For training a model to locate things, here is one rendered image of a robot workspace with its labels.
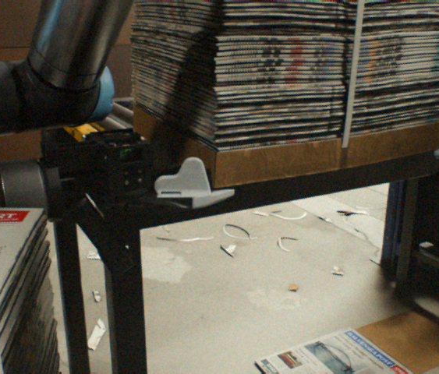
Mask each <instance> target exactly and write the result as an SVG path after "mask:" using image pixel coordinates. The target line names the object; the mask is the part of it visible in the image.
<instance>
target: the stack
mask: <svg viewBox="0 0 439 374"><path fill-rule="evenodd" d="M46 225H47V215H44V208H6V207H0V374H59V366H60V363H59V361H60V353H59V352H58V338H57V334H58V333H57V329H56V328H57V325H58V321H57V320H56V319H55V311H54V310H55V307H54V306H51V305H52V302H53V296H55V293H51V291H52V286H51V284H50V282H51V281H50V279H49V276H48V275H49V273H50V270H49V269H50V264H51V257H48V255H49V252H50V248H49V246H50V241H45V238H46V236H47V234H48V228H46Z"/></svg>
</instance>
